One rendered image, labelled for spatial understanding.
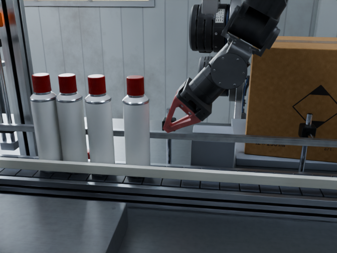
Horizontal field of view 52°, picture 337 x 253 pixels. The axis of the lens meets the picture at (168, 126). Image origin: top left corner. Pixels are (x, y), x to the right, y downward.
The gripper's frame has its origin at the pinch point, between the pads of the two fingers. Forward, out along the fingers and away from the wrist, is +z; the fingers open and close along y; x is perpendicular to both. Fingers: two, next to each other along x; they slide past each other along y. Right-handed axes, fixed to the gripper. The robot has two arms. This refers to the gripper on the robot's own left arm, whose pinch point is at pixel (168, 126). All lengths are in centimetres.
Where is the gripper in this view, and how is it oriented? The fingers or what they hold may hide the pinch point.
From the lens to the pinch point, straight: 68.9
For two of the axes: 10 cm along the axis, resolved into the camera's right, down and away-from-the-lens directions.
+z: -6.5, 6.7, 3.5
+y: -1.4, 3.5, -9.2
